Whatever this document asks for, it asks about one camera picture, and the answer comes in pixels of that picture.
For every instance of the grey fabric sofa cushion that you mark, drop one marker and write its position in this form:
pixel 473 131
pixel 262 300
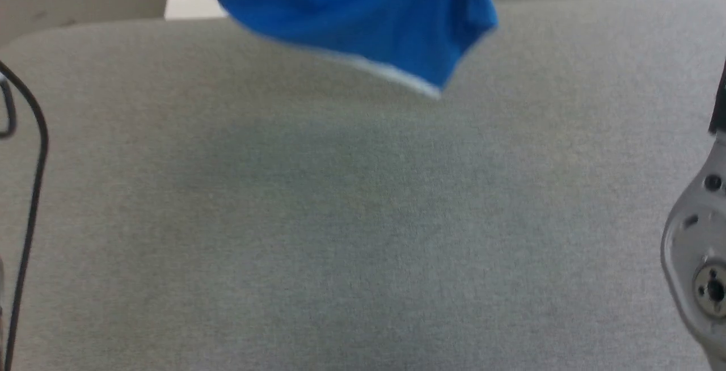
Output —
pixel 351 218

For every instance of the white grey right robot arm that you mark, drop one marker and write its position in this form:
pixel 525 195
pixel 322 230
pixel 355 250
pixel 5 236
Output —
pixel 700 252

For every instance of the blue garment with white trim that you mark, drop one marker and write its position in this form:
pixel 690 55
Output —
pixel 351 8

